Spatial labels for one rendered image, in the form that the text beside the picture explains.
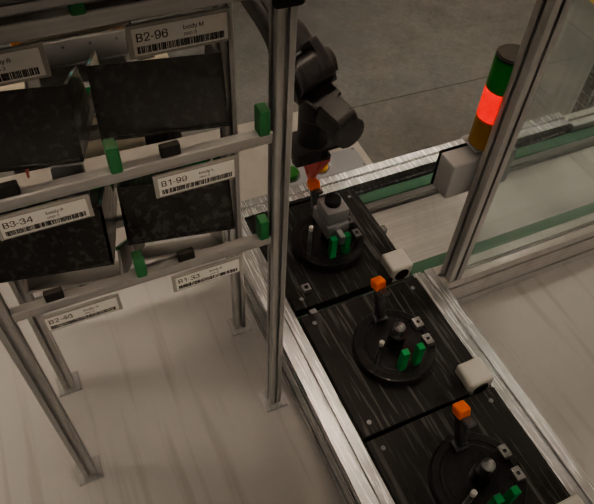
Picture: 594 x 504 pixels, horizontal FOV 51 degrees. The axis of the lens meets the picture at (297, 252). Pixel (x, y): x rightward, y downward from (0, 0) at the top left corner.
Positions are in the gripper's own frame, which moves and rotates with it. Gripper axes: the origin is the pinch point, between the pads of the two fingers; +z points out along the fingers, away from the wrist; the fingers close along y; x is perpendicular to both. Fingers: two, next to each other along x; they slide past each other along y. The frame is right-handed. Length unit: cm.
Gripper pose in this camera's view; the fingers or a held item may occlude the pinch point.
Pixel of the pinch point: (310, 175)
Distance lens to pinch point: 120.0
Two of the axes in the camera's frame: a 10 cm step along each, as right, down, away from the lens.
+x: -4.2, -7.1, 5.7
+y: 9.1, -3.1, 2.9
